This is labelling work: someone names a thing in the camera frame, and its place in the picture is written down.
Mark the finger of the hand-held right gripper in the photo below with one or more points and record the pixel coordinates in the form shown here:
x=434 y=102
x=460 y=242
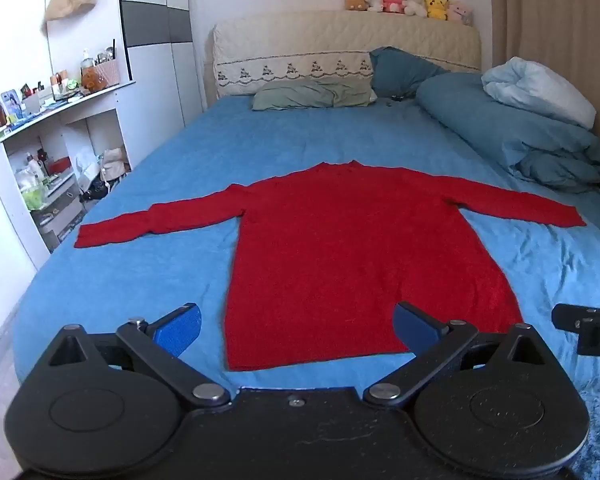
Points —
x=566 y=317

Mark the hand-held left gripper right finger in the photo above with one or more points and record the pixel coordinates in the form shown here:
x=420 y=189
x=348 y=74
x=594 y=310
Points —
x=414 y=329

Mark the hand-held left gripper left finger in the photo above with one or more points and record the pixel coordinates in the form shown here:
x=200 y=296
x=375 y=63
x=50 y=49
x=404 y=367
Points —
x=180 y=329

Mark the red knit sweater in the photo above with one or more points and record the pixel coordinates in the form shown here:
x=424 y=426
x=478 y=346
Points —
x=340 y=255

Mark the bed with blue sheet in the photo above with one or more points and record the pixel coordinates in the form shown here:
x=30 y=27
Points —
x=145 y=280

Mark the white plastic bag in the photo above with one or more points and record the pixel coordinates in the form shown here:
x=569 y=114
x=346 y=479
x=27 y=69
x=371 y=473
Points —
x=89 y=167

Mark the green plastic bag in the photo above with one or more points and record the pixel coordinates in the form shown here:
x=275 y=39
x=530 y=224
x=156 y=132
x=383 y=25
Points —
x=33 y=195

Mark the blue duvet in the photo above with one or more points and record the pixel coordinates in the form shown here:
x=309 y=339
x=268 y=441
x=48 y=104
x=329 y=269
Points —
x=505 y=125

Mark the red box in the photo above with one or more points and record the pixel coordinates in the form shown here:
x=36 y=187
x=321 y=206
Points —
x=60 y=166

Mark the white bottle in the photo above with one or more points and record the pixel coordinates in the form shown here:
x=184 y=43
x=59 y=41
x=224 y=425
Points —
x=34 y=167

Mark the light blue blanket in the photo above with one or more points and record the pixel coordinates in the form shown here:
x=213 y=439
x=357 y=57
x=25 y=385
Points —
x=535 y=85

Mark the white shelf desk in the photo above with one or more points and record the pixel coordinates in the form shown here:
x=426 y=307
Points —
x=100 y=105

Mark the teal pillow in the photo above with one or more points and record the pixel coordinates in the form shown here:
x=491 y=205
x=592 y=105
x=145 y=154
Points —
x=400 y=72

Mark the grey-green pillow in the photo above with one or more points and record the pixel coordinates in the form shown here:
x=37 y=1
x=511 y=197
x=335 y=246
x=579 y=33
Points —
x=310 y=94

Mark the pink storage box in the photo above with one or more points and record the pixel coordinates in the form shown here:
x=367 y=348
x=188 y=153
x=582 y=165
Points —
x=107 y=74

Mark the clear pump bottle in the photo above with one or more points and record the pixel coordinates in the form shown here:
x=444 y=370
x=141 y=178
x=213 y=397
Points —
x=86 y=67

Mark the blue packet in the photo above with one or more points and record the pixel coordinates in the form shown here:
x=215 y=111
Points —
x=11 y=105

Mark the white and grey wardrobe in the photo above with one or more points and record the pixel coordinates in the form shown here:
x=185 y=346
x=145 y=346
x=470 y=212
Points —
x=155 y=35

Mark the beige curtain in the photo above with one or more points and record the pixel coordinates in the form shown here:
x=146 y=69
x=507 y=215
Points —
x=555 y=15

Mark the beige quilted headboard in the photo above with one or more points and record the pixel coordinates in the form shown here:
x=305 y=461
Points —
x=300 y=45

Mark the yellow plush toy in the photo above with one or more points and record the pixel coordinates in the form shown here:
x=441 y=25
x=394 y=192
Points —
x=436 y=6

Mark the white plush toy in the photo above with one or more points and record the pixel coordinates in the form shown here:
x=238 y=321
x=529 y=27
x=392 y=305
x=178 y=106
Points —
x=374 y=0
x=414 y=4

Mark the brown plush toy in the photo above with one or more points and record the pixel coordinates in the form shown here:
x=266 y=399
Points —
x=355 y=1

